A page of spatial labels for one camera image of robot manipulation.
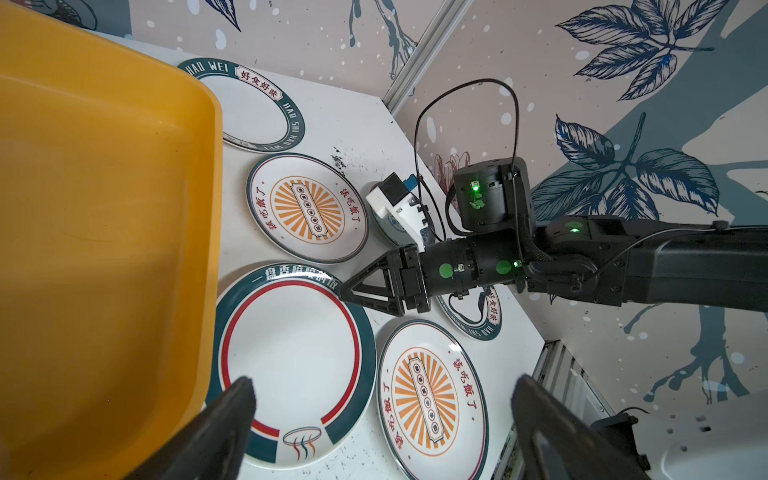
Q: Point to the blue floral green plate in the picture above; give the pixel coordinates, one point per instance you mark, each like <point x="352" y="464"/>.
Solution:
<point x="400" y="227"/>

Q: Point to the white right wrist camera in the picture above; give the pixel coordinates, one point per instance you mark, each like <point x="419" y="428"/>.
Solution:
<point x="392" y="193"/>

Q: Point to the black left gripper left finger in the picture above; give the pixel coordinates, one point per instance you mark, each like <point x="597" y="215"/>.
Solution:
<point x="212" y="445"/>

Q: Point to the yellow plastic bin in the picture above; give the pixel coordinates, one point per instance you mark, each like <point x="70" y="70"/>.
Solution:
<point x="110" y="218"/>

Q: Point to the orange sunburst plate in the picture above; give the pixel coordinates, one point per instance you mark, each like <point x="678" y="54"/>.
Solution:
<point x="307" y="208"/>
<point x="431" y="404"/>

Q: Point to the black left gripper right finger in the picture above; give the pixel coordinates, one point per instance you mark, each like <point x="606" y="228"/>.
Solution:
<point x="555" y="444"/>

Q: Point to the green rim plate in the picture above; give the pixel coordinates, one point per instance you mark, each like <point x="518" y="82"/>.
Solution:
<point x="477" y="314"/>
<point x="257" y="114"/>

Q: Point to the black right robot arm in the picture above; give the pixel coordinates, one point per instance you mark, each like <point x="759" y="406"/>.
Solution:
<point x="591" y="235"/>

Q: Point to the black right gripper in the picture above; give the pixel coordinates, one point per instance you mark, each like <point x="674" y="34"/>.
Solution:
<point x="406" y="278"/>

